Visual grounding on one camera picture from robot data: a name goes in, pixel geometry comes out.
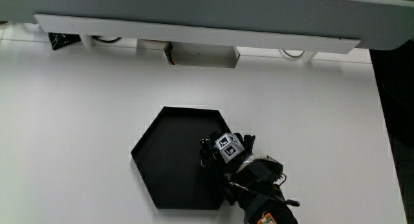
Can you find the white open box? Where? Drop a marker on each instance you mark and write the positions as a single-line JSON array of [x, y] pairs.
[[203, 55]]

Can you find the black bracket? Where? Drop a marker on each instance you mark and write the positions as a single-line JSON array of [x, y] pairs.
[[63, 40]]

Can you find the black hexagonal plate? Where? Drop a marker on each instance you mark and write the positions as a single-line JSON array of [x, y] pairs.
[[171, 159]]

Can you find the black chair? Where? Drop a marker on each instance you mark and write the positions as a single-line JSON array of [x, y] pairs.
[[396, 94]]

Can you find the white shelf leg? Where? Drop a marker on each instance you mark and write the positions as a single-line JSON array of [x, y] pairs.
[[87, 41], [308, 56]]

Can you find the person's right hand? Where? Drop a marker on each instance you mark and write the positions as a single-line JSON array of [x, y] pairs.
[[229, 147]]

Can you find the person's right forearm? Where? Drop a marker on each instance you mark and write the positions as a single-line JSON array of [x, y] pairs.
[[262, 191]]

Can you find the white raised desk shelf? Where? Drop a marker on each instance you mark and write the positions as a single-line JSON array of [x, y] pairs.
[[200, 20]]

